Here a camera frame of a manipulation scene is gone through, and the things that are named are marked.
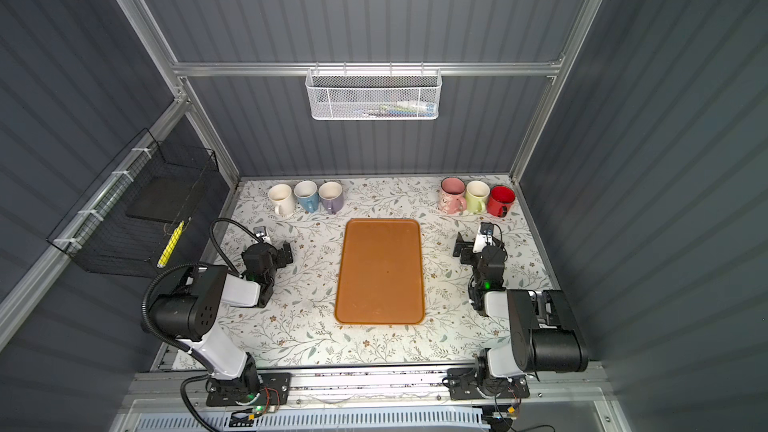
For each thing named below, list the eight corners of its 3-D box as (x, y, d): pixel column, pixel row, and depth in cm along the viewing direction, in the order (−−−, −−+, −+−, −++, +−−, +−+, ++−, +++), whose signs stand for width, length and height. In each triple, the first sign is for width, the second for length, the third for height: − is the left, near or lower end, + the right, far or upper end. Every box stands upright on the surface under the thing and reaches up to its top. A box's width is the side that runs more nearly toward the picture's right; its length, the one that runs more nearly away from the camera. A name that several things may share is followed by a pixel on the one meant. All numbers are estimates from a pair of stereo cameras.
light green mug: (461, 218, 110) (466, 199, 102) (464, 197, 117) (470, 178, 109) (481, 222, 109) (488, 204, 101) (483, 201, 116) (490, 182, 107)
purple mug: (330, 219, 110) (326, 204, 103) (320, 201, 116) (315, 186, 109) (350, 210, 113) (347, 195, 106) (339, 194, 118) (335, 178, 111)
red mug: (482, 218, 110) (488, 202, 103) (487, 198, 117) (493, 182, 110) (505, 224, 108) (513, 209, 101) (509, 204, 115) (516, 188, 108)
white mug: (280, 226, 108) (272, 209, 100) (275, 204, 115) (267, 186, 107) (300, 219, 110) (293, 202, 102) (294, 198, 117) (287, 181, 109)
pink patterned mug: (440, 221, 110) (444, 200, 101) (437, 197, 117) (440, 176, 108) (462, 221, 110) (468, 200, 101) (457, 197, 117) (463, 176, 108)
